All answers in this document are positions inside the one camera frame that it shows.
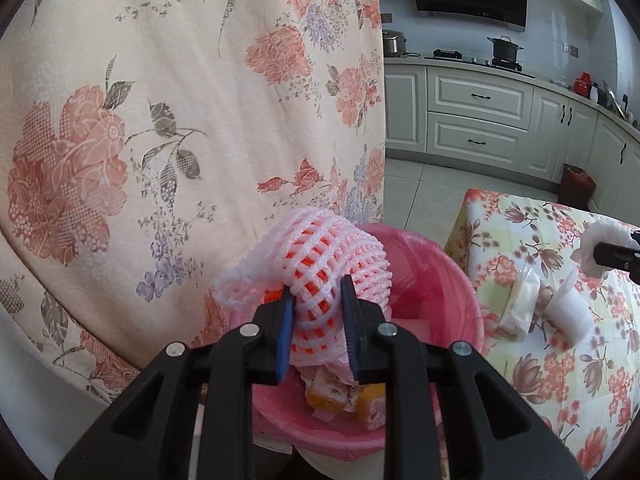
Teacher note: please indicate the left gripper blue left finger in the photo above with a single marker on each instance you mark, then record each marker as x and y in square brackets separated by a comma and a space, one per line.
[285, 333]

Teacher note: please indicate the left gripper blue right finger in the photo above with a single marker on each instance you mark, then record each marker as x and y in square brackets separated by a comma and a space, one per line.
[350, 310]

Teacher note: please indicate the pink foam fruit net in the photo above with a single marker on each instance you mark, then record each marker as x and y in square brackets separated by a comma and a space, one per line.
[309, 251]

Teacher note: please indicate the white foam sheet roll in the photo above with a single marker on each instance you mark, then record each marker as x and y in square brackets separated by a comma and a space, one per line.
[566, 310]

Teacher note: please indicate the dark floor trash bin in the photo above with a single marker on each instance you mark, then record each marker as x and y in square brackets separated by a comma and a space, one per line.
[576, 188]

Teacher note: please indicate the pink trash bag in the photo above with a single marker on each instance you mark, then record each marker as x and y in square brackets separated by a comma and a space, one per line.
[431, 297]

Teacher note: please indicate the white kitchen cabinets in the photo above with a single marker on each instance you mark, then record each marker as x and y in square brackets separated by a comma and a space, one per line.
[509, 125]

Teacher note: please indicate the orange peel scraps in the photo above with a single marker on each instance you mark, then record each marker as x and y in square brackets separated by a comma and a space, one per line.
[328, 396]

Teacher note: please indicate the floral table cloth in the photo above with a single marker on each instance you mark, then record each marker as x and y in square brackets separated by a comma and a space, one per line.
[587, 393]

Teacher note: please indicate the clear plastic wrapper bag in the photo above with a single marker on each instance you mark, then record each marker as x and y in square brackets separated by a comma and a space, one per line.
[521, 305]

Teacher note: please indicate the red kettle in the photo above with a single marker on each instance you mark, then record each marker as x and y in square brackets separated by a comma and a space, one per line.
[582, 85]

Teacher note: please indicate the black cooking pot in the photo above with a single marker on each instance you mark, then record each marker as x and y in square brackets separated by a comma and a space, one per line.
[504, 49]

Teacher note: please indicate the floral fabric cover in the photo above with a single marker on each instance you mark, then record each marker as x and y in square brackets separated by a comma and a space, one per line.
[146, 145]

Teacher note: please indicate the gas stove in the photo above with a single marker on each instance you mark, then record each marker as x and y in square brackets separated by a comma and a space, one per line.
[457, 56]

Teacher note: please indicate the steel pressure cooker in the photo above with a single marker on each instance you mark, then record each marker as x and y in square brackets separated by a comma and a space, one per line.
[394, 43]

